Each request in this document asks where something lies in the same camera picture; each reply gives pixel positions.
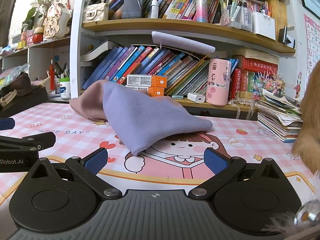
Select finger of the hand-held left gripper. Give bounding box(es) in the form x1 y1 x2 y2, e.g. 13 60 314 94
0 118 15 131
0 131 56 152

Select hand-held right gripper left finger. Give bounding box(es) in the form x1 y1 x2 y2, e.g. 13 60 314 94
26 148 123 201

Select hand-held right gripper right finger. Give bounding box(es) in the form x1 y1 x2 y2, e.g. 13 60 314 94
188 148 285 201

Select purple and pink sweater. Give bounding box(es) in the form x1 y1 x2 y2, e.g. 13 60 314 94
69 79 213 156

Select pink checked printed table mat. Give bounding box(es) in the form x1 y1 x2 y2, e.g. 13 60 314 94
0 100 320 240

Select dark brown bag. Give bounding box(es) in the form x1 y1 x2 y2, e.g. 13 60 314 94
7 72 43 97

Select clear plastic bag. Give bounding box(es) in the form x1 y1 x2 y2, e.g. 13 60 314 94
0 64 30 88

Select white pen cup blue label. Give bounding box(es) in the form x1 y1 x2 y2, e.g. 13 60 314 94
59 77 72 100

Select red tassel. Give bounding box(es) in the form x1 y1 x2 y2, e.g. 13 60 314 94
49 59 56 91

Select white charger plug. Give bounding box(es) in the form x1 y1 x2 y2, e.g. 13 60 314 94
187 92 206 103

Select bunch of pens and brushes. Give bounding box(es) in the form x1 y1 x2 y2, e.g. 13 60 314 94
46 62 71 79

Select stack of booklets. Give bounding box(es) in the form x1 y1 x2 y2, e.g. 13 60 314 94
257 89 304 143

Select white side shelf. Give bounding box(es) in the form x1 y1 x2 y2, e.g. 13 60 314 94
0 35 72 102

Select pink printed tumbler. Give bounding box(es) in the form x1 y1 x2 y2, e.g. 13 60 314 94
205 58 232 106

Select red hardcover book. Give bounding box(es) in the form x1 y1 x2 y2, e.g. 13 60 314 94
229 69 242 100

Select orange and white carton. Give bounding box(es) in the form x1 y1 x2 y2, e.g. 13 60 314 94
147 87 165 97
127 74 168 88

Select pink spray bottle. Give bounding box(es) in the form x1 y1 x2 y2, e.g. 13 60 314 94
20 24 29 42

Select colourful bead ornament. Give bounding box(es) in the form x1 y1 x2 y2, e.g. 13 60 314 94
252 70 286 101

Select red round doll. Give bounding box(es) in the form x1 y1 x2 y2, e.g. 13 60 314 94
32 26 44 44

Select row of colourful children's books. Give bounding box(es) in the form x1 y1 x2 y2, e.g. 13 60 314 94
82 45 240 97

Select tan furry plush toy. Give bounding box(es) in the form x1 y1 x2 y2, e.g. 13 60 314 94
291 60 320 175

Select red thick dictionary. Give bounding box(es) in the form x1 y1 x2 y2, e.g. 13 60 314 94
239 56 278 77

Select grey fur trim with bead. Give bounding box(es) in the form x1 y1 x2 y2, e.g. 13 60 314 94
269 197 320 240

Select open thick book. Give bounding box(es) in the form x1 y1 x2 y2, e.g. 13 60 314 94
80 41 121 62

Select pink and white rabbit ornament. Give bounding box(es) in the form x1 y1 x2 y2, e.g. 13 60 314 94
43 2 72 39

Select beige thick book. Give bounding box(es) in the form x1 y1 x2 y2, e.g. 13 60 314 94
232 48 279 64

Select white lamp head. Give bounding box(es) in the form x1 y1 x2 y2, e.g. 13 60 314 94
151 31 216 54

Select wooden bookshelf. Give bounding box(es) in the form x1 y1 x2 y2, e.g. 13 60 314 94
70 0 297 117

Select white quilted handbag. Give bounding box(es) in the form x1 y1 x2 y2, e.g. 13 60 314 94
82 0 109 24

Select black small device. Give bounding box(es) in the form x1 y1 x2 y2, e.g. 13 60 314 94
278 26 296 49

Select white storage box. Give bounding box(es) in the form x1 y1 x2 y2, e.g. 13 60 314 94
252 11 276 40

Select clear pen holder with pens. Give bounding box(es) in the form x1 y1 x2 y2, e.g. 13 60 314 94
220 0 253 32

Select pink gradient bottle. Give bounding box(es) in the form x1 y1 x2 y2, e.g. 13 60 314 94
192 0 209 23

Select blue grey smartphone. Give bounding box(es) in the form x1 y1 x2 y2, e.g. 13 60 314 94
122 0 144 19

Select row of yellow books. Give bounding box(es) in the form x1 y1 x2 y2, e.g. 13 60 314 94
266 0 288 42

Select row of paperback books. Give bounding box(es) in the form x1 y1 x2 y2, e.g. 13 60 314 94
107 0 227 20

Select beige strap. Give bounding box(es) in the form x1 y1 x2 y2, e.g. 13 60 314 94
0 92 17 107

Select pearl bead string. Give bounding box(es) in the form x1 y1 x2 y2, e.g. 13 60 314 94
228 98 258 106

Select cartoon wall sticker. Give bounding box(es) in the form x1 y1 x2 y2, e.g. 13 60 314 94
292 79 303 99

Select pink alphabet wall poster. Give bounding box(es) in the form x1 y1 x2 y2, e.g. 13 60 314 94
304 14 320 73

